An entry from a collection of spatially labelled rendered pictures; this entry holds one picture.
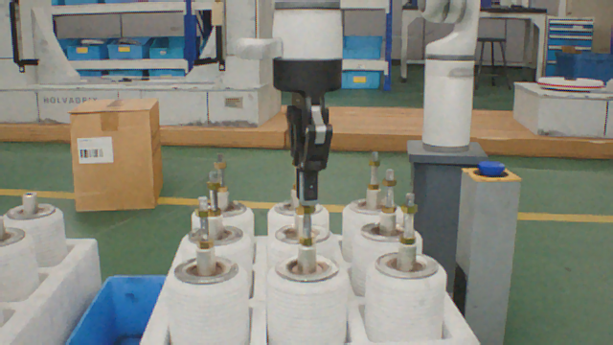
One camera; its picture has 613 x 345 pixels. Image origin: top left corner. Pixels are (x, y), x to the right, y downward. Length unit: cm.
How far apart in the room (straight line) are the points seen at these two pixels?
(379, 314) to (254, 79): 214
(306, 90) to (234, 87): 210
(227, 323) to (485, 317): 44
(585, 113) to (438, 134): 168
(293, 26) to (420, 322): 36
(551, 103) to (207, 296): 221
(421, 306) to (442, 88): 53
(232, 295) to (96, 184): 119
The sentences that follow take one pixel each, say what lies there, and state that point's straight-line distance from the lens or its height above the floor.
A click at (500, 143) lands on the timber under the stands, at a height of 5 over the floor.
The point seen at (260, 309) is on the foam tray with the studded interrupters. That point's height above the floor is 18.
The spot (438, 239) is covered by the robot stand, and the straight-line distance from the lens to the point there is 115.
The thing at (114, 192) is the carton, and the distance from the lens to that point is 180.
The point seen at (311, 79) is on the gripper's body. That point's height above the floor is 47.
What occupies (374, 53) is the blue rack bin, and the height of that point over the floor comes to 32.
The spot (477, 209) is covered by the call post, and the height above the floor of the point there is 27.
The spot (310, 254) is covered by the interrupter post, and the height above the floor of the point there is 27.
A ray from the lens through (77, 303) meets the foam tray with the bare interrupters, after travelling 96.
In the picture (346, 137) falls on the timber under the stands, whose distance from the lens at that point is 256.
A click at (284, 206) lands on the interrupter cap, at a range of 92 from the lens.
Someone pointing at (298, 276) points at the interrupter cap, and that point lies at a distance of 66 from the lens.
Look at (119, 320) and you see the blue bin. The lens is 107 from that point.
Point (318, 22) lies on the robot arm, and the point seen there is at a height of 53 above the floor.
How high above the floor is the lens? 52
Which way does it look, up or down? 14 degrees down
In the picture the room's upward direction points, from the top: straight up
